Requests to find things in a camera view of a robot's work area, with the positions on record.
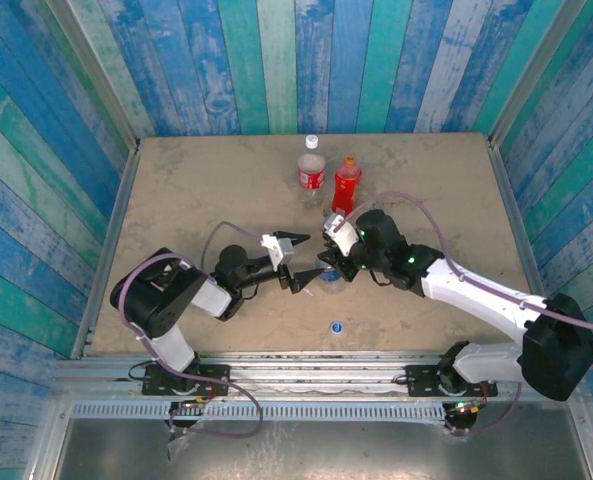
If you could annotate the blue label water bottle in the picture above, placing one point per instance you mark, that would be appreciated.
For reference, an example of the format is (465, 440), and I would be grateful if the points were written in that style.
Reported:
(332, 285)

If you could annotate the red drink bottle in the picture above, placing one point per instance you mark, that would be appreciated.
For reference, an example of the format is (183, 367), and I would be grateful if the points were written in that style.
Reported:
(346, 192)

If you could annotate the blue bottle cap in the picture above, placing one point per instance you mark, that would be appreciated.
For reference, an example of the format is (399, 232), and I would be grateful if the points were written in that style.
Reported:
(337, 328)

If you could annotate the clear bottle red label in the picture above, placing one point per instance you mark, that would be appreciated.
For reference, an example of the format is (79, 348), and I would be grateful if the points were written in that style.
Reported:
(311, 177)

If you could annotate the white bottle cap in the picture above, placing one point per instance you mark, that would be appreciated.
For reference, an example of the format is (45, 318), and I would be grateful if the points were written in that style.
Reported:
(312, 142)

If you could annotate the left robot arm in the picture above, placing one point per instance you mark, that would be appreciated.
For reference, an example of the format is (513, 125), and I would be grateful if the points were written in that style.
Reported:
(211, 297)

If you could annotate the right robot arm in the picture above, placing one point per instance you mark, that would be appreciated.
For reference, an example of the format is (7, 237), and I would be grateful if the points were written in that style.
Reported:
(476, 295)

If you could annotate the left controller board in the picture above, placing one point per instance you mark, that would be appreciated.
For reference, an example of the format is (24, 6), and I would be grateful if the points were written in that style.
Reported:
(191, 404)

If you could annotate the controller board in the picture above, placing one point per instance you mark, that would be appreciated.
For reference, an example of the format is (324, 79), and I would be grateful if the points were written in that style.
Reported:
(191, 404)
(468, 409)

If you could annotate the grey metal base sheet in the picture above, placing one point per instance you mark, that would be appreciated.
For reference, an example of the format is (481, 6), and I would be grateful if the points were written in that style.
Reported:
(351, 450)

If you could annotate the right controller board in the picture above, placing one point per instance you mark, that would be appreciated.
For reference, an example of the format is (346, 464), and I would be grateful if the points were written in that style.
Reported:
(468, 409)

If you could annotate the aluminium frame rail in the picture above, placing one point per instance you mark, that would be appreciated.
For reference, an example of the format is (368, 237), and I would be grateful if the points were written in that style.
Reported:
(316, 375)

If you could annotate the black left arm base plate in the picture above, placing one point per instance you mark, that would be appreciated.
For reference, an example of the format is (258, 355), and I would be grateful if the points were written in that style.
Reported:
(211, 374)

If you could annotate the aluminium table side rail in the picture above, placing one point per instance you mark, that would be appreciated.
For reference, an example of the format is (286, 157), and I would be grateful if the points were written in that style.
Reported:
(118, 210)
(513, 210)

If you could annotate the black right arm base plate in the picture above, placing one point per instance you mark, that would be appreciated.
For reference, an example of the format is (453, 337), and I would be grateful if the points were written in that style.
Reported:
(421, 375)

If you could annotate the aluminium corner post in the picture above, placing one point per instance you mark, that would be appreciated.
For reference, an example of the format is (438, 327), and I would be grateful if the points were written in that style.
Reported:
(537, 75)
(97, 75)

